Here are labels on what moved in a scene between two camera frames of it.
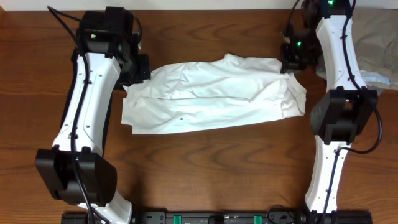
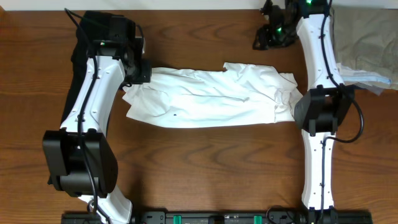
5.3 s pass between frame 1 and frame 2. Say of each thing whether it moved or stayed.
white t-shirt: moved
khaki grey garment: stayed
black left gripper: stayed
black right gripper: moved
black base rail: stayed
